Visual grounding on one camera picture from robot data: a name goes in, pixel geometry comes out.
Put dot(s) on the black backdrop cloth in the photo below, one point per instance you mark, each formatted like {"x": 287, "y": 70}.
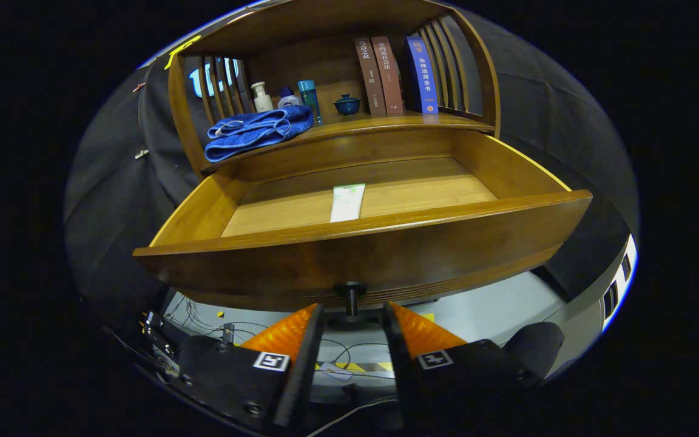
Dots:
{"x": 107, "y": 212}

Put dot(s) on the dark blue lidded teacup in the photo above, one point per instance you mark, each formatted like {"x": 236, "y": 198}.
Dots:
{"x": 347, "y": 107}

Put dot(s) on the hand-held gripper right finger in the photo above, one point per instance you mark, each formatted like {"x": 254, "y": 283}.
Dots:
{"x": 399, "y": 364}

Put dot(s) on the white vented panel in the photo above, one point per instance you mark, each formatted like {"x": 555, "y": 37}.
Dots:
{"x": 619, "y": 285}

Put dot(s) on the blue folded towel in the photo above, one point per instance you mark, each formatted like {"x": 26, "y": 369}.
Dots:
{"x": 252, "y": 136}

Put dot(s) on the reddish brown book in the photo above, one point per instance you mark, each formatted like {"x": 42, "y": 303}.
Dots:
{"x": 388, "y": 76}

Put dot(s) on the dark brown book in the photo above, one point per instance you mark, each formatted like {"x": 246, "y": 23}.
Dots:
{"x": 371, "y": 79}

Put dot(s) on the black rounded object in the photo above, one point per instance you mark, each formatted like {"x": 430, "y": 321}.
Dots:
{"x": 537, "y": 346}

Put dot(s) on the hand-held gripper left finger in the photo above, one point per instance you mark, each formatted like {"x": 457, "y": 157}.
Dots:
{"x": 308, "y": 370}

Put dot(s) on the blue book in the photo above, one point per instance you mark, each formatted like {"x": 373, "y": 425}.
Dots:
{"x": 422, "y": 76}

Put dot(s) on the wooden countertop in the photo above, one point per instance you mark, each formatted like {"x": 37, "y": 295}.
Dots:
{"x": 374, "y": 124}

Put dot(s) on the yellow black floor tape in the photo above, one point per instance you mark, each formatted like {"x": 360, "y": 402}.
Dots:
{"x": 355, "y": 366}

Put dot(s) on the small silver clip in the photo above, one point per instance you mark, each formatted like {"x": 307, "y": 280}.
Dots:
{"x": 141, "y": 154}

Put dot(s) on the white pump bottle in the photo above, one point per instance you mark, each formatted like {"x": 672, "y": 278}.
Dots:
{"x": 263, "y": 100}

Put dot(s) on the wooden cabinet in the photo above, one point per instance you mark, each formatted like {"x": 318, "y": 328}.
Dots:
{"x": 301, "y": 60}

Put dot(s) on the white facial cleanser tube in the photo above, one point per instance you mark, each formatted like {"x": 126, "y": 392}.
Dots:
{"x": 347, "y": 205}

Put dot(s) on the wooden drawer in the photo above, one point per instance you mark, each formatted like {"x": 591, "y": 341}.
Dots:
{"x": 386, "y": 255}

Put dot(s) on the white bottle with blue cap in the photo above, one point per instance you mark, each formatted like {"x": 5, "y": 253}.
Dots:
{"x": 289, "y": 100}

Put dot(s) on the tall teal bottle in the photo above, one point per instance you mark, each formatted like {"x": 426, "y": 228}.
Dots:
{"x": 310, "y": 100}

